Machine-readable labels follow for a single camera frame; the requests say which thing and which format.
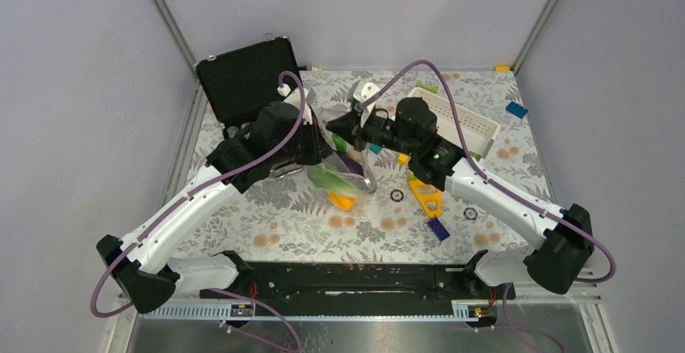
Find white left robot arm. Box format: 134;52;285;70
96;102;332;313

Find green cucumber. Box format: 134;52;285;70
331;133;350;155

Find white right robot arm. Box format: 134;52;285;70
326;97;595;298

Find teal toy block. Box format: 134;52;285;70
369;144;382;154

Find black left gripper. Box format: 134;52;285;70
271;116;334;167

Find black poker chip case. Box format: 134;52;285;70
195;36;300;138

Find purple eggplant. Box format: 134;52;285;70
335;152;364;176

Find blue toy brick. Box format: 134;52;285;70
506;102;528;120

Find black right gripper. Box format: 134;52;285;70
326;107;418;157

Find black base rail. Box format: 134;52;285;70
226;256;516;317

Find yellow bell pepper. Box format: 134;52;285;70
326;191;357;212

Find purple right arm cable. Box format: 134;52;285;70
359;60;617;353

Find floral table mat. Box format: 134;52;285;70
175;71;551;264

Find green lettuce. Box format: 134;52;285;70
306;164;366;195

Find purple toy brick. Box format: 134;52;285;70
427;217;450;242

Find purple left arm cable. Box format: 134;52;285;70
89;70;309;353

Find green plastic piece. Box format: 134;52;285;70
415;81;439;95

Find white plastic basket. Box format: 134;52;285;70
408;87;500;161

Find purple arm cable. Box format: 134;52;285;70
359;60;617;353
89;70;309;353

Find clear zip top bag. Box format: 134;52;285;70
306;107;377;198

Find small yellow toy block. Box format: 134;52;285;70
397;154;410;166

